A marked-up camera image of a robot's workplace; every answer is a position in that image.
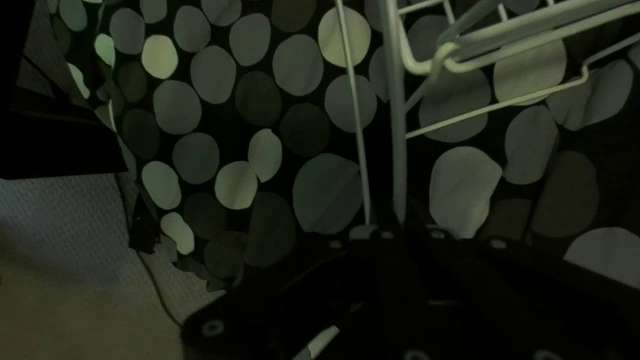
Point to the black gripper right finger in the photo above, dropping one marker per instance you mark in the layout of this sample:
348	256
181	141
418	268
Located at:
520	306

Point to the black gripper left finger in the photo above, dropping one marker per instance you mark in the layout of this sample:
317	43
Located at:
300	306

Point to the polka dot bed cover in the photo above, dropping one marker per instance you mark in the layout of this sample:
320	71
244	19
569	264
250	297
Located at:
193	107

